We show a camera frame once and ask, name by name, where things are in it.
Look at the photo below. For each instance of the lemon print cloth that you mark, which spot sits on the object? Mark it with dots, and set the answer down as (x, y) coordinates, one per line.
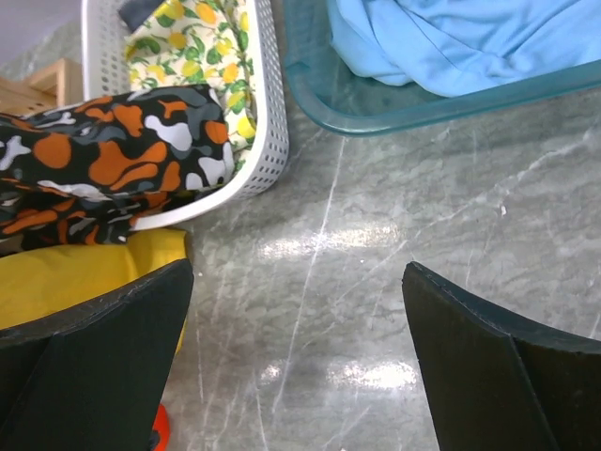
(200, 42)

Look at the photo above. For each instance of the dark grey cloth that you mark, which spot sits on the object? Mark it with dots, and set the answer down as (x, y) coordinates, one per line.
(133, 13)

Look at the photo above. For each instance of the yellow shorts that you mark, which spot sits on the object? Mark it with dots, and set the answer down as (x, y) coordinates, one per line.
(41, 282)

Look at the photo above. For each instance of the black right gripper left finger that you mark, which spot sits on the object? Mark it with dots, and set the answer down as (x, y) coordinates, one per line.
(91, 377)

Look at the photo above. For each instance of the white perforated plastic basket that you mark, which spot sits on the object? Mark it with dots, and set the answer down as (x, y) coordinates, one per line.
(104, 73)

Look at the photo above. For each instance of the black orange camouflage shorts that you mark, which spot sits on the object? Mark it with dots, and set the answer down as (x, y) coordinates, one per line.
(85, 174)

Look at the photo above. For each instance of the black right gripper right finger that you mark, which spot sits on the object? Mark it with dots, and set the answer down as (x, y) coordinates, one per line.
(495, 380)

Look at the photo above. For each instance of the teal translucent plastic bin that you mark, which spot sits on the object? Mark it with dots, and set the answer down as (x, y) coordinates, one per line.
(339, 101)

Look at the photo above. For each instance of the wooden clothes rack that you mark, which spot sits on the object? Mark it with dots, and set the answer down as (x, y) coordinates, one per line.
(59, 84)

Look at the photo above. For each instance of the light blue shorts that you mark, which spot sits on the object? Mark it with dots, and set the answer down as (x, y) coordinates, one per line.
(454, 48)

